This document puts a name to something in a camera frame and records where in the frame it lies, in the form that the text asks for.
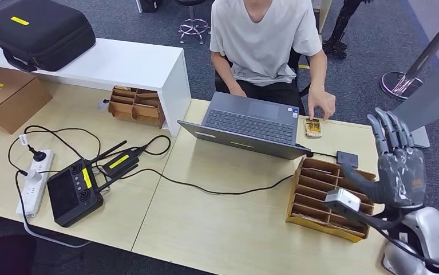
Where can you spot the chrome stool base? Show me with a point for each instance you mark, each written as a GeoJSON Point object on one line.
{"type": "Point", "coordinates": [193, 26]}

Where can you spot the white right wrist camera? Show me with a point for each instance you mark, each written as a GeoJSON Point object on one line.
{"type": "Point", "coordinates": [342, 199]}

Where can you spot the grey kiosk stand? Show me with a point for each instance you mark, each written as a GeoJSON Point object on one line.
{"type": "Point", "coordinates": [431, 98]}

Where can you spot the beige cabinet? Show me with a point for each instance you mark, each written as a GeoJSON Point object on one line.
{"type": "Point", "coordinates": [323, 13]}

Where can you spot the grey laptop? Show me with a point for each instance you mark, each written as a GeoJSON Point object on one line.
{"type": "Point", "coordinates": [249, 125]}

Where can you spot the round grey desk grommet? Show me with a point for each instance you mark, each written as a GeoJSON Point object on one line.
{"type": "Point", "coordinates": [103, 104]}

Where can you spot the person's right forearm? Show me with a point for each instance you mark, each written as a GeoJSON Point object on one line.
{"type": "Point", "coordinates": [225, 70]}

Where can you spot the black carrying case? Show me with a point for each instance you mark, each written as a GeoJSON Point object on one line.
{"type": "Point", "coordinates": [37, 34]}

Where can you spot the black humanoid robot legs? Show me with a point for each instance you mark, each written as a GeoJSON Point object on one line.
{"type": "Point", "coordinates": [338, 30]}

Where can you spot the wooden card slot organizer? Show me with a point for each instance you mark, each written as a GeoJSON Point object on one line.
{"type": "Point", "coordinates": [135, 108]}
{"type": "Point", "coordinates": [318, 189]}

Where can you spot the black controller with antennas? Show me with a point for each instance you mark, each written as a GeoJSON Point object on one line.
{"type": "Point", "coordinates": [71, 193]}

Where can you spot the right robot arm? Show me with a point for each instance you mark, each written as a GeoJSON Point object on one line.
{"type": "Point", "coordinates": [429, 227]}

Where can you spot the cardboard box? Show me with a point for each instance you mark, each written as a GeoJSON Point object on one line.
{"type": "Point", "coordinates": [7, 98]}

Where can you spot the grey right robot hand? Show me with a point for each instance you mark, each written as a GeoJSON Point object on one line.
{"type": "Point", "coordinates": [403, 174]}

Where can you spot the white desk shelf riser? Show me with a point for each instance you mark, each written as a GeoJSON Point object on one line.
{"type": "Point", "coordinates": [120, 64]}

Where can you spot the chrome stanchion post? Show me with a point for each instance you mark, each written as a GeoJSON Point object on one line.
{"type": "Point", "coordinates": [397, 85]}

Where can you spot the black adapter with yellow label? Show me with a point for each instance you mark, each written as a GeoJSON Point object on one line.
{"type": "Point", "coordinates": [122, 161]}

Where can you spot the white power strip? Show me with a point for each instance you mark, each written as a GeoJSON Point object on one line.
{"type": "Point", "coordinates": [33, 193]}

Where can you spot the black bin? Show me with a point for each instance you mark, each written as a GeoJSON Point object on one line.
{"type": "Point", "coordinates": [150, 5]}

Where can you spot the person's left forearm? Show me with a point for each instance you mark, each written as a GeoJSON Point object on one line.
{"type": "Point", "coordinates": [317, 70]}

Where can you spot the person's right hand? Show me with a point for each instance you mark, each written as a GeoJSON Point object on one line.
{"type": "Point", "coordinates": [238, 91]}

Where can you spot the person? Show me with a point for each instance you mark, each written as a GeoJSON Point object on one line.
{"type": "Point", "coordinates": [261, 41]}

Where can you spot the white plug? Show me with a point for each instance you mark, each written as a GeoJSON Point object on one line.
{"type": "Point", "coordinates": [33, 175]}

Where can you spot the person's left hand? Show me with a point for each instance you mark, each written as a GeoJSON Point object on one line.
{"type": "Point", "coordinates": [322, 102]}

